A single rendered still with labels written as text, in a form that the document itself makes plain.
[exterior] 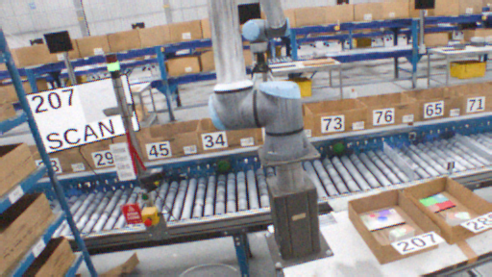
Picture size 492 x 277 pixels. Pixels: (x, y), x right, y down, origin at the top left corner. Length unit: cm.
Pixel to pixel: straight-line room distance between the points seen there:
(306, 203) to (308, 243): 20
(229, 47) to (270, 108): 26
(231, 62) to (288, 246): 78
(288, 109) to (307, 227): 50
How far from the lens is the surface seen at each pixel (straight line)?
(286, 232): 145
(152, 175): 176
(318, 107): 265
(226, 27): 129
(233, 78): 129
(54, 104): 188
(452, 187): 196
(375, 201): 179
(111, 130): 189
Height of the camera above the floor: 176
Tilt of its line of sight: 22 degrees down
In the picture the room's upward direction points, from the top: 6 degrees counter-clockwise
